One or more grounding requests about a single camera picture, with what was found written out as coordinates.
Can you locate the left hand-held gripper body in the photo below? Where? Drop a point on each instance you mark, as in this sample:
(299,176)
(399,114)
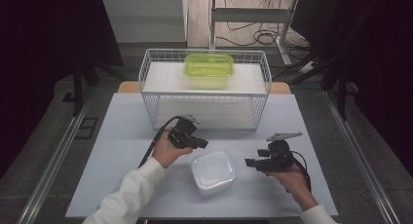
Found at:
(181,133)

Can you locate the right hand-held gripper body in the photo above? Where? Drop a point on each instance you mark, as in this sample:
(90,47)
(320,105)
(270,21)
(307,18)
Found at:
(279,157)

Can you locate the white square container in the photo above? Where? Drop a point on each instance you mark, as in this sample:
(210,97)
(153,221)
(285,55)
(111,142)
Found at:
(212,172)

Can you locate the green lidded clear container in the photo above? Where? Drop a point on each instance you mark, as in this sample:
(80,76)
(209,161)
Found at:
(208,66)

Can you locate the person's left hand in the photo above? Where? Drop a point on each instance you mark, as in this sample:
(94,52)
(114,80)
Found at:
(165,151)

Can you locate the person's right hand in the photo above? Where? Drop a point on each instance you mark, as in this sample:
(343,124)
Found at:
(293,180)

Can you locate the wooden table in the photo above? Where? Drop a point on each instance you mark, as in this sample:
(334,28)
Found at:
(127,87)

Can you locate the black stand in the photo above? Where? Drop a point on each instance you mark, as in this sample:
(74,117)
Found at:
(341,84)
(78,87)

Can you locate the white cabinet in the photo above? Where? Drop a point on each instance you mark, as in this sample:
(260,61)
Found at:
(146,19)

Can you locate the metal floor rail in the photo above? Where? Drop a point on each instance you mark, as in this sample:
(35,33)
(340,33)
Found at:
(52,165)
(360,159)

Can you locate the black floor bracket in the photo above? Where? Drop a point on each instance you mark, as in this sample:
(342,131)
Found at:
(87,128)

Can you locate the white metal desk frame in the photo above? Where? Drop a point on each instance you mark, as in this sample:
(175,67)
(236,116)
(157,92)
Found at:
(250,14)

